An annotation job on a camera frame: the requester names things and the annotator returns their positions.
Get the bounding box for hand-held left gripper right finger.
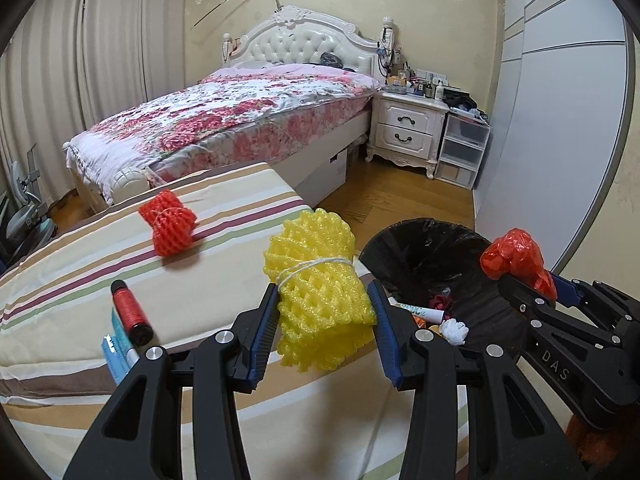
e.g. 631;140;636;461
366;280;568;480

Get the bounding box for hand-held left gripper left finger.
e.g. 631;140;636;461
62;282;282;480

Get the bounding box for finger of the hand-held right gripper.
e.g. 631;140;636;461
497;274;626;356
550;271;640;322

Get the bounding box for white toothpaste tube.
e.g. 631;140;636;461
391;303;446;325

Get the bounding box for orange-red foam fruit net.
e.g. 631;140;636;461
479;228;559;302

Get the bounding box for white paper ball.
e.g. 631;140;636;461
438;318;471;346

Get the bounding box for yellow foam fruit net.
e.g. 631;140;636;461
263;209;379;374

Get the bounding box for black trash bin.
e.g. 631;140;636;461
358;217;532;362

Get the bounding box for red cylinder bottle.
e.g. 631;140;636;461
109;279;153;347

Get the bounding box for blue toothpaste tube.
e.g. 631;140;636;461
101;305;142;389

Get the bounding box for red foam fruit net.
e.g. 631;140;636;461
137;188;200;260

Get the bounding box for clear plastic drawer unit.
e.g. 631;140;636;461
433;109;491;191

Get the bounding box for white storage box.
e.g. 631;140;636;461
292;147;349;212

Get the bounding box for white wardrobe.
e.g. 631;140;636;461
472;0;640;282

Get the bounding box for striped tablecloth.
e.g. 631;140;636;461
0;161;482;480

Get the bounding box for dark items pile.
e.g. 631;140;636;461
442;87;489;122

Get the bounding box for white nightstand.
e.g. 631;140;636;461
364;87;449;180

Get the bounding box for floral bedspread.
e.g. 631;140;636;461
63;63;382;187

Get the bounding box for group of toiletry bottles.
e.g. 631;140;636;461
382;57;452;102

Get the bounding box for grey office chair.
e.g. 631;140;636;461
0;144;54;257

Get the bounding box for white bed with tufted headboard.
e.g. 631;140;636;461
63;4;384;207

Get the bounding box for beige curtains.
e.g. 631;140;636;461
0;0;189;202

